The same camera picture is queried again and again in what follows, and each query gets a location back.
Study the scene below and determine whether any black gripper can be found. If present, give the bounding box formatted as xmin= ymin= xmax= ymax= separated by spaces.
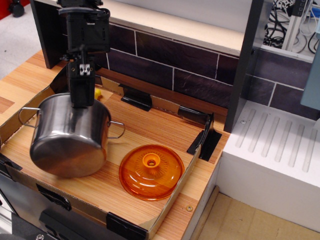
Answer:
xmin=58 ymin=7 xmax=111 ymax=108

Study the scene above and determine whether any stainless steel pot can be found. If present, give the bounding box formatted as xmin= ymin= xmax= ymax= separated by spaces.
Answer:
xmin=18 ymin=93 xmax=116 ymax=178

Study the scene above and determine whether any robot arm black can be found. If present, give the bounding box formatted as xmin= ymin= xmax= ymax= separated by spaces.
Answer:
xmin=57 ymin=0 xmax=111 ymax=108

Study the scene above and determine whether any cardboard fence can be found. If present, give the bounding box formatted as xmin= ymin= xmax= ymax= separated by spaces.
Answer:
xmin=0 ymin=63 xmax=219 ymax=240

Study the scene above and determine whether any yellow plastic banana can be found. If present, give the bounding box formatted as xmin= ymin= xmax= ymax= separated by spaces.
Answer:
xmin=94 ymin=88 xmax=102 ymax=101

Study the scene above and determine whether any black chair caster wheel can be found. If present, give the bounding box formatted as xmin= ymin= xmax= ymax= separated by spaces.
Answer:
xmin=8 ymin=0 xmax=25 ymax=18

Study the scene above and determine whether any wooden shelf with dark posts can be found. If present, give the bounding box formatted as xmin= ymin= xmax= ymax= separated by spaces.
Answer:
xmin=29 ymin=0 xmax=266 ymax=134

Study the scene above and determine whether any orange glass lid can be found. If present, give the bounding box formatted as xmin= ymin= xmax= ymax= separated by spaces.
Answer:
xmin=118 ymin=144 xmax=185 ymax=201

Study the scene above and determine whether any brass screw grommet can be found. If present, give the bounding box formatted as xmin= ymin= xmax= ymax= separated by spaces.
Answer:
xmin=186 ymin=205 xmax=193 ymax=212

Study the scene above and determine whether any white drainboard sink unit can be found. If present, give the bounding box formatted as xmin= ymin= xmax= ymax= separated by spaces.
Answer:
xmin=217 ymin=101 xmax=320 ymax=231

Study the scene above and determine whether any bundle of black cables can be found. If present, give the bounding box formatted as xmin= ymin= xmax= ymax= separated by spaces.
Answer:
xmin=263 ymin=0 xmax=320 ymax=55

